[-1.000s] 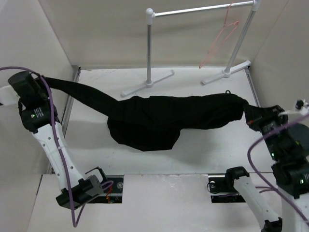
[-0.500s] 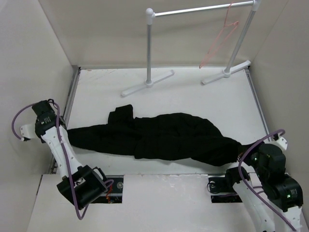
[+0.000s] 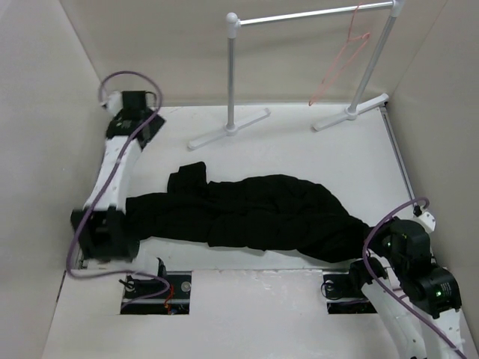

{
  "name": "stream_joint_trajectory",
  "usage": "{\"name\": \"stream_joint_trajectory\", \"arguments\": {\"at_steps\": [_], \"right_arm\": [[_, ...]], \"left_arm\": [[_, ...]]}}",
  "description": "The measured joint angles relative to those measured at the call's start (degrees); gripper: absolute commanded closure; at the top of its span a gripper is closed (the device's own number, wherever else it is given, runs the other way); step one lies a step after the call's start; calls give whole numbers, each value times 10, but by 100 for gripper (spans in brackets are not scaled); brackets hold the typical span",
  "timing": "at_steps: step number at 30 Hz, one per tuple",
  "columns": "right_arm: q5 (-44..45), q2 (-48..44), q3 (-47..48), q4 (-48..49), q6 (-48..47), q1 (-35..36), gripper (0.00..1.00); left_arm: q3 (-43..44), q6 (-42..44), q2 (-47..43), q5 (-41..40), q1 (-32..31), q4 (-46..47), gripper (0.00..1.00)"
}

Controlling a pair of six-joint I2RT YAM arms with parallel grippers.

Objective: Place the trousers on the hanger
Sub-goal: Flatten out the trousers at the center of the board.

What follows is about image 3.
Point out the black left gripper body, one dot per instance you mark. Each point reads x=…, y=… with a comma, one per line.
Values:
x=154, y=126

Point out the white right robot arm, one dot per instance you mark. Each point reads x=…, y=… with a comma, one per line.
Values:
x=418, y=301

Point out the white metal clothes rack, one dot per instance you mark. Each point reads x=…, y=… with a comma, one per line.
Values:
x=350, y=113

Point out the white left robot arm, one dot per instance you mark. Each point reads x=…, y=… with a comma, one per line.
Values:
x=100, y=230

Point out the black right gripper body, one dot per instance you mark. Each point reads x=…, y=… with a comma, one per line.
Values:
x=379, y=241

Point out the pink wire hanger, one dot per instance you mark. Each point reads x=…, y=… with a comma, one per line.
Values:
x=353, y=45

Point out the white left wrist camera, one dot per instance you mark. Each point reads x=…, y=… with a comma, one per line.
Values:
x=113, y=104

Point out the black trousers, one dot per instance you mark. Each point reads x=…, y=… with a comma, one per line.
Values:
x=269, y=213

